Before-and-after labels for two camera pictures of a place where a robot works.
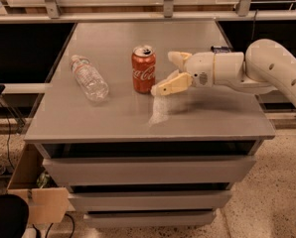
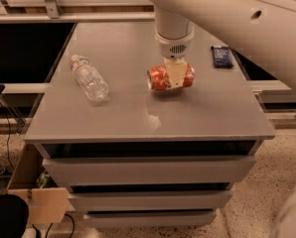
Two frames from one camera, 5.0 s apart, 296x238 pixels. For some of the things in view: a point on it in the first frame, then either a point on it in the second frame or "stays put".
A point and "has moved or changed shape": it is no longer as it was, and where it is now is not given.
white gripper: x=201 y=67 -> x=174 y=46
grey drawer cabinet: x=133 y=160 stays put
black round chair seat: x=8 y=216 stays put
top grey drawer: x=150 y=171 stays put
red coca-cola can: x=143 y=66 has moved or changed shape
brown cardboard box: x=33 y=179 stays put
